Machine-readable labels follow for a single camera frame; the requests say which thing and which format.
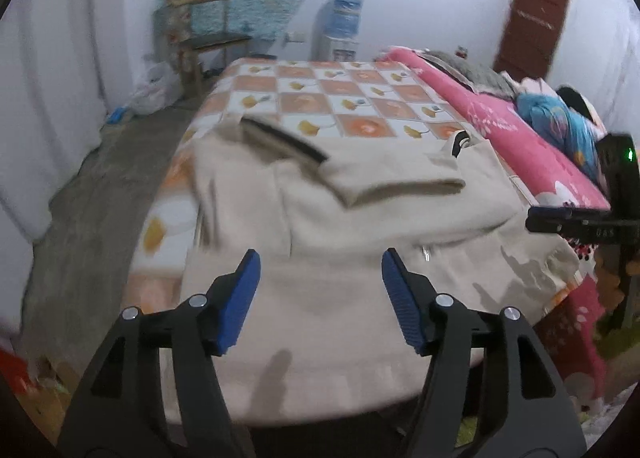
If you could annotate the orange checkered bed sheet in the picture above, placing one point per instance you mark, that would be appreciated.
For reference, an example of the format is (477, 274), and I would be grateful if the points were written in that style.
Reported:
(320, 88)

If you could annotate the white water dispenser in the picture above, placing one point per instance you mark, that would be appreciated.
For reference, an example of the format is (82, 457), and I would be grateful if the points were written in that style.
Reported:
(330, 46)

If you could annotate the white plastic bag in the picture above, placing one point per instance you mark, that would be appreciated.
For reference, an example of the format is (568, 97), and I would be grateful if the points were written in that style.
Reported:
(152, 91)

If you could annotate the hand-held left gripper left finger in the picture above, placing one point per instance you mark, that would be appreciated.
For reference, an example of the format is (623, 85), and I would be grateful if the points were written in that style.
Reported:
(240, 303)

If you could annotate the pink floral blanket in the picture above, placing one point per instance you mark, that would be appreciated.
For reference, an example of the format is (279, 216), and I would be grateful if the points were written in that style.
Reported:
(500, 133)

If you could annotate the grey blanket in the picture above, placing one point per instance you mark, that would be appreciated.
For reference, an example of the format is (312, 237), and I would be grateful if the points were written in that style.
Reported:
(475, 71)

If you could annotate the wall socket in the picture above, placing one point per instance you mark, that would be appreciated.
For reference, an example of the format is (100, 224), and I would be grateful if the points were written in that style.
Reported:
(293, 37)

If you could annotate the small blue item on floor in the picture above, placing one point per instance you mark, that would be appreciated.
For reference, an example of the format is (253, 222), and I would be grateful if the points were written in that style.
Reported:
(117, 117)

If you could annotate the pale pink cloth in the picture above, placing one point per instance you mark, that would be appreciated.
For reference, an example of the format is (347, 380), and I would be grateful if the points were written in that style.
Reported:
(537, 87)

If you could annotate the red paper bag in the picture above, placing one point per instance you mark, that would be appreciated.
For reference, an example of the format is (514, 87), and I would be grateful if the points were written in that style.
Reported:
(15, 370)

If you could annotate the black item on bed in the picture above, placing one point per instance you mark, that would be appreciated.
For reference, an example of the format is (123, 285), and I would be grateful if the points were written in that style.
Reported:
(575, 96)

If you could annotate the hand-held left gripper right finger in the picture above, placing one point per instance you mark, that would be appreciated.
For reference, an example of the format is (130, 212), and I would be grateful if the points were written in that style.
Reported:
(402, 303)

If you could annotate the cream jacket with black trim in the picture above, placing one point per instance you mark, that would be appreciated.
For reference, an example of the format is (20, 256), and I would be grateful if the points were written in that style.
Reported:
(350, 218)

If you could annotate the blue patterned cloth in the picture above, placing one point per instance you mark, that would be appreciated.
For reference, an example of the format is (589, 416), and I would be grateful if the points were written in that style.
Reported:
(555, 123)

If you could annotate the wooden chair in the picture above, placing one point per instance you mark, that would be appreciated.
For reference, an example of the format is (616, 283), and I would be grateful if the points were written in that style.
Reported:
(215, 41)

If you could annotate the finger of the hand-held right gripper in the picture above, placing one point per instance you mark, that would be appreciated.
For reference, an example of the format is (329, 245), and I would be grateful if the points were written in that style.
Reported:
(552, 220)

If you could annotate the brown door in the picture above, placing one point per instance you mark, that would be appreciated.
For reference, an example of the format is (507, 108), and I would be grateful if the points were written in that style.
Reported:
(532, 23)

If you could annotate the white curtain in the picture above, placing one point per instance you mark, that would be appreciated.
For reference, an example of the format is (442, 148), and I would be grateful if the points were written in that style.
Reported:
(45, 113)

